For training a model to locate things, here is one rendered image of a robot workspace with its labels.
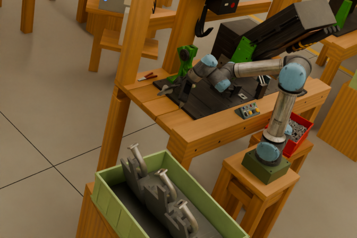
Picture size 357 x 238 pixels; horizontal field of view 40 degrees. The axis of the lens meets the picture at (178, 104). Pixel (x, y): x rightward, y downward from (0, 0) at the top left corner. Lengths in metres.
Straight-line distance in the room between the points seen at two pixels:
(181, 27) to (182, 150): 0.82
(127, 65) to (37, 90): 1.60
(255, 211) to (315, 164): 1.90
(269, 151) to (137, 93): 0.94
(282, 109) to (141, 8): 0.98
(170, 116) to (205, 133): 0.24
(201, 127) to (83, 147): 1.32
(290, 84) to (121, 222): 0.97
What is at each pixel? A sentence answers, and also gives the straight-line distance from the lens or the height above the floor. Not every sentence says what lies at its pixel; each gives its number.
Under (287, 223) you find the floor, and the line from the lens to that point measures 3.82.
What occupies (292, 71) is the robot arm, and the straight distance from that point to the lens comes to 2.23.
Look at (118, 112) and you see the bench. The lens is 3.11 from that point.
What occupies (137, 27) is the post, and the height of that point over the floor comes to 1.28.
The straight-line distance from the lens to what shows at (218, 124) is 2.86.
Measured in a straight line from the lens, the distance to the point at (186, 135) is 2.69.
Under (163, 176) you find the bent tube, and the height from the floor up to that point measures 1.17.
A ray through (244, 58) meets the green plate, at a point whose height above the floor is 1.16.
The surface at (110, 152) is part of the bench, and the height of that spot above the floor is 0.33.
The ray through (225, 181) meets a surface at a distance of 2.76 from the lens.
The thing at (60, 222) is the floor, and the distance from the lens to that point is 3.30.
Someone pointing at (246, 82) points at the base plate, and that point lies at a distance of 3.39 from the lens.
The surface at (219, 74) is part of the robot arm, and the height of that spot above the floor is 1.35.
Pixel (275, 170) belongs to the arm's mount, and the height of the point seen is 0.93.
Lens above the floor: 2.49
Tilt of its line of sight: 33 degrees down
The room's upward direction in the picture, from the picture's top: 17 degrees clockwise
